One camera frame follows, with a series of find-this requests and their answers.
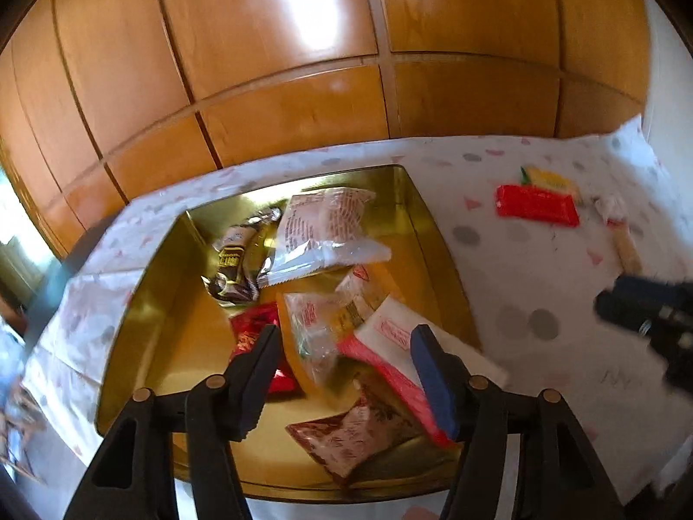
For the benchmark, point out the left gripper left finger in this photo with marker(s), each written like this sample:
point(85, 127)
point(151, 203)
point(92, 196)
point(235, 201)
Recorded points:
point(223, 409)

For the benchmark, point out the patterned white tablecloth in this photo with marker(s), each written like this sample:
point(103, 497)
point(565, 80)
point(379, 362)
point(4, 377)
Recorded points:
point(531, 286)

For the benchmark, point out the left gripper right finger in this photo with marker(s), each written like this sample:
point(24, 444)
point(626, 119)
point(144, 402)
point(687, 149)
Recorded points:
point(471, 410)

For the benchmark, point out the white bread pastry packet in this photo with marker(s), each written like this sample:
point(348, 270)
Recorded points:
point(320, 230)

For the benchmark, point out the yellow cracker packet green ends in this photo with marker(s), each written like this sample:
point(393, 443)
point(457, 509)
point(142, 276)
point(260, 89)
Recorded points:
point(550, 182)

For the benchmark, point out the floral red white snack packet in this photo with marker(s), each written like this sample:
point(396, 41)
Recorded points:
point(342, 443)

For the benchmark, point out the rice bar red ends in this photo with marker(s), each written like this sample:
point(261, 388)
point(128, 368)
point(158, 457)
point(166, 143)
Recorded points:
point(624, 246)

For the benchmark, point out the dark brown chocolate snack packet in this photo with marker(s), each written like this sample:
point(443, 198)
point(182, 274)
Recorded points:
point(240, 254)

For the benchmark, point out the white nutrition label snack packet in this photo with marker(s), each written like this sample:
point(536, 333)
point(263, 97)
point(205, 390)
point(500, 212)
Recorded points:
point(611, 208)

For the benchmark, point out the clear orange snack packet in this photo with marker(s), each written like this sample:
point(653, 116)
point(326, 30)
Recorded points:
point(318, 311)

